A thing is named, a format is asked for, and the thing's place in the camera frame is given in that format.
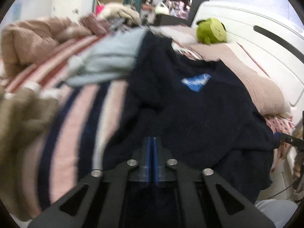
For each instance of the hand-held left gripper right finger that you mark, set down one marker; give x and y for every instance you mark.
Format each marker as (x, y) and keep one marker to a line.
(155, 161)

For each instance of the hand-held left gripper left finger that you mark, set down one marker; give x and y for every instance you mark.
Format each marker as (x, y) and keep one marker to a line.
(148, 161)

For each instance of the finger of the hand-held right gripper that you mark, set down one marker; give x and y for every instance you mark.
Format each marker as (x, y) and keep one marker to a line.
(288, 139)

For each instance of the navy sweater with blue patch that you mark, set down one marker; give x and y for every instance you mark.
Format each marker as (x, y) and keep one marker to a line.
(190, 114)

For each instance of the person's right hand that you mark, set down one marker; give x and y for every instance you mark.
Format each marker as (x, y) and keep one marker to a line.
(297, 168)

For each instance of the white red spotted sheet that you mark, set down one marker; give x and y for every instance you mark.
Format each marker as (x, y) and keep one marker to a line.
(280, 128)

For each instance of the pink ribbed pillow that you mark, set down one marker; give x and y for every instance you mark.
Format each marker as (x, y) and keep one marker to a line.
(251, 80)

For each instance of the pink navy striped garment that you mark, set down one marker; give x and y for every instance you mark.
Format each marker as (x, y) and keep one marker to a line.
(68, 135)

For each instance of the light blue garment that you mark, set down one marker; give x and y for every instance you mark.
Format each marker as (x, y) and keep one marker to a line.
(111, 57)

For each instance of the white bed headboard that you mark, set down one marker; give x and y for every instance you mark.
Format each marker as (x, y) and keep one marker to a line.
(251, 21)

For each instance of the tan garment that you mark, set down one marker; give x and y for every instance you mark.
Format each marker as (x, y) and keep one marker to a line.
(21, 133)

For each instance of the green plush toy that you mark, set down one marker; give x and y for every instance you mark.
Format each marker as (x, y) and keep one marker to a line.
(212, 30)

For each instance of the red white striped bed sheet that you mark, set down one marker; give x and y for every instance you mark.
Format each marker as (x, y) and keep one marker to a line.
(47, 64)

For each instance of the mauve garment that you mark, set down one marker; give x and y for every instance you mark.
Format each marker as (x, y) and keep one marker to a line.
(95, 23)

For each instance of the cream knit garment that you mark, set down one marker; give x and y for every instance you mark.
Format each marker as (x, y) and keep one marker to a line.
(121, 11)

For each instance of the pink ribbed duvet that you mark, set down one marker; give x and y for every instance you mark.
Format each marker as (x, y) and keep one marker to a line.
(30, 40)

